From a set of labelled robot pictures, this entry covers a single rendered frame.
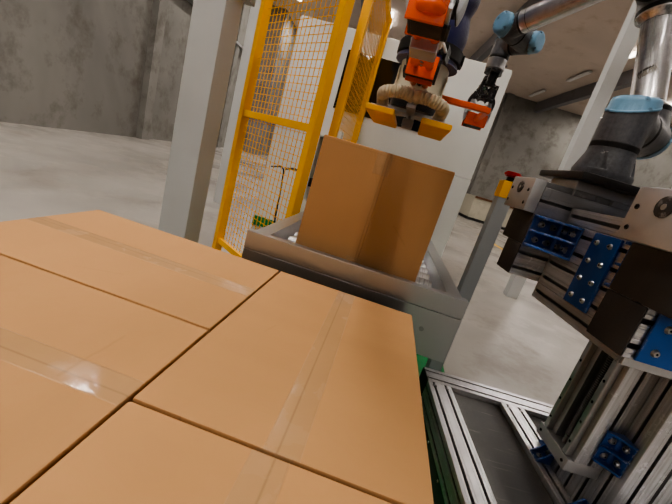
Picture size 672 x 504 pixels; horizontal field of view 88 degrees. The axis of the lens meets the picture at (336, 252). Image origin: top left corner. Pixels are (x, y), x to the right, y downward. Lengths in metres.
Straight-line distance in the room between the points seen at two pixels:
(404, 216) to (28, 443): 0.92
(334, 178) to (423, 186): 0.27
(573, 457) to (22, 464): 1.08
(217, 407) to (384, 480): 0.23
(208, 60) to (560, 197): 1.60
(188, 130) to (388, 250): 1.27
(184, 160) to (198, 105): 0.28
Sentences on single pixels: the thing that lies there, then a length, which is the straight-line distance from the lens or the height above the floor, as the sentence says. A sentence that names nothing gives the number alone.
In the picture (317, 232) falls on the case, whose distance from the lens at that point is 1.11.
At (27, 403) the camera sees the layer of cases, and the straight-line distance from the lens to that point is 0.55.
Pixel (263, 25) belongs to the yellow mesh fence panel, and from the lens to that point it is 2.54.
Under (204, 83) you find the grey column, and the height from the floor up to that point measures 1.05.
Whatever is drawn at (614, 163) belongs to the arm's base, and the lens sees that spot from 1.19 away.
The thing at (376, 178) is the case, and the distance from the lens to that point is 1.07.
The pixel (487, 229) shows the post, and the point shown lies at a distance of 1.63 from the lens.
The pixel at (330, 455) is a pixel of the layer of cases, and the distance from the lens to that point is 0.51.
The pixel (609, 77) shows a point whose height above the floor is 2.26.
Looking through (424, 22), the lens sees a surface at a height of 1.17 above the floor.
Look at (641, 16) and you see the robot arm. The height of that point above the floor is 1.52.
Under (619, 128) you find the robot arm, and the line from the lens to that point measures 1.22.
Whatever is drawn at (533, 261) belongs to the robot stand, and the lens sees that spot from 1.14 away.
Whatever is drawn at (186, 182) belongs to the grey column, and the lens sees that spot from 2.00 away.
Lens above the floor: 0.90
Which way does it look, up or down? 15 degrees down
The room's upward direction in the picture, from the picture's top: 17 degrees clockwise
